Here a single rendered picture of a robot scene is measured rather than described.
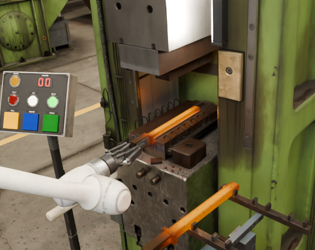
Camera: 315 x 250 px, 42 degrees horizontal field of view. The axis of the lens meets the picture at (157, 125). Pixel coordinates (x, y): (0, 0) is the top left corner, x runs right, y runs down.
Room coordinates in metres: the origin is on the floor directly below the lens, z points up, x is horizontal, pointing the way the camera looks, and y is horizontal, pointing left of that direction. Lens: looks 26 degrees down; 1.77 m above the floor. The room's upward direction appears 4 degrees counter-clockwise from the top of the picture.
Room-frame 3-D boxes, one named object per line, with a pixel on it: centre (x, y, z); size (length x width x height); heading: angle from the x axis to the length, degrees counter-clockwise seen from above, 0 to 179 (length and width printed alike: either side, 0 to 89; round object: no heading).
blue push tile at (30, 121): (1.67, 0.56, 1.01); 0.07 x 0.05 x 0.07; 73
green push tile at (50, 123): (1.64, 0.47, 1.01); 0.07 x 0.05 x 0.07; 73
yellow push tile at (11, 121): (1.70, 0.66, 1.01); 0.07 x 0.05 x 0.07; 73
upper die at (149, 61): (1.63, -0.09, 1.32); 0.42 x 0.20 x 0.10; 138
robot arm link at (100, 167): (1.25, 0.23, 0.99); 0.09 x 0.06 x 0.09; 47
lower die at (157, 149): (1.63, -0.09, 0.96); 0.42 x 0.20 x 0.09; 138
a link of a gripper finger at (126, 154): (1.34, 0.12, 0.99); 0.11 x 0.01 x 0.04; 133
